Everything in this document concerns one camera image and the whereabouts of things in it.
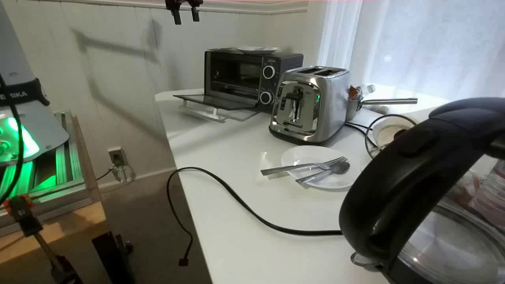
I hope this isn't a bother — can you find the black power cable with plug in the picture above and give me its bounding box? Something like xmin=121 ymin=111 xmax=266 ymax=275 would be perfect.
xmin=165 ymin=166 xmax=343 ymax=269

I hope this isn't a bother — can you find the silver spoon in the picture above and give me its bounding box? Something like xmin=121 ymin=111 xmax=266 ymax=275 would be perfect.
xmin=294 ymin=160 xmax=351 ymax=190

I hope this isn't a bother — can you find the white plate holding cutlery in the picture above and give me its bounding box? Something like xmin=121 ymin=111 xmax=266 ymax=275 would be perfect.
xmin=279 ymin=144 xmax=359 ymax=193

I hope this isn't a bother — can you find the white round kettle base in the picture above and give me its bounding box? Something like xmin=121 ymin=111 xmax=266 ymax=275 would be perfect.
xmin=367 ymin=115 xmax=418 ymax=158

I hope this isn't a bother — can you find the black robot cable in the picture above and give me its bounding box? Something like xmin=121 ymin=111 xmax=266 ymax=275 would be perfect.
xmin=0 ymin=78 xmax=26 ymax=205

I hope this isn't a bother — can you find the glass kettle with black handle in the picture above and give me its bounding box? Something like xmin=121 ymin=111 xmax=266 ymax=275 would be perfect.
xmin=337 ymin=97 xmax=505 ymax=284

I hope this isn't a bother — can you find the orange and black clamp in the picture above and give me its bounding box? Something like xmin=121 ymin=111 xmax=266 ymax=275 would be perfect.
xmin=3 ymin=194 xmax=81 ymax=284

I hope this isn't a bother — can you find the silver fork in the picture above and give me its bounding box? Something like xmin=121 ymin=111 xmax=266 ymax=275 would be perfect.
xmin=268 ymin=160 xmax=345 ymax=180

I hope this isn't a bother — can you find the black toaster oven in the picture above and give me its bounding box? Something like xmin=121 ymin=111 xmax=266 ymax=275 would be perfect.
xmin=171 ymin=46 xmax=304 ymax=123

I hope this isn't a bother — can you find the white wall outlet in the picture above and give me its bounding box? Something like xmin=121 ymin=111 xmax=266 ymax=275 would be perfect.
xmin=107 ymin=147 xmax=127 ymax=168

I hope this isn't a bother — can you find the white round plate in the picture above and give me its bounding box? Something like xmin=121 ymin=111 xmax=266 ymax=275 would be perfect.
xmin=233 ymin=44 xmax=279 ymax=54

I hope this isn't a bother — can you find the silver two-slot toaster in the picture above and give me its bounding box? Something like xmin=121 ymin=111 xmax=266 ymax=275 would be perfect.
xmin=268 ymin=65 xmax=353 ymax=145

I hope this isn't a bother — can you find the thin black appliance cable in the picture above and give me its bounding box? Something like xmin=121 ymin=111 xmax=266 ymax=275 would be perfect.
xmin=343 ymin=112 xmax=418 ymax=155

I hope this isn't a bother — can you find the wooden side table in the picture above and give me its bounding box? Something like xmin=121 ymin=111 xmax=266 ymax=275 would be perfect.
xmin=0 ymin=202 xmax=108 ymax=267

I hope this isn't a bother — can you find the white sheer curtain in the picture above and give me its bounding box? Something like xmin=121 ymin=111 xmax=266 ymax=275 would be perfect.
xmin=313 ymin=0 xmax=505 ymax=101

